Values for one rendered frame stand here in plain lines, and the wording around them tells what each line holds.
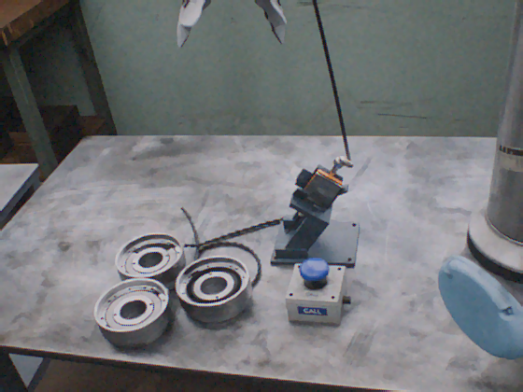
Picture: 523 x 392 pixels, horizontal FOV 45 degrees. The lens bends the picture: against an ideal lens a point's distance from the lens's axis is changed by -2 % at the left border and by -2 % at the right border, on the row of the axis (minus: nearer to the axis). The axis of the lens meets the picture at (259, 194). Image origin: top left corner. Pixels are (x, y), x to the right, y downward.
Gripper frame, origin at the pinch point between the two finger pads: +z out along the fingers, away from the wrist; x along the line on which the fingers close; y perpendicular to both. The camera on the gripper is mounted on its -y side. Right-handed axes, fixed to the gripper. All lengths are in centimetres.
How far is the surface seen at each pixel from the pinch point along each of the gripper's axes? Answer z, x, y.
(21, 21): 32, -39, -138
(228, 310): 29.9, -4.8, 22.3
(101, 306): 32.3, -21.5, 15.0
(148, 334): 32.1, -15.8, 22.4
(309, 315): 28.9, 5.3, 26.8
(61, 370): 62, -30, -4
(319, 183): 16.6, 10.4, 13.3
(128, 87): 71, -2, -173
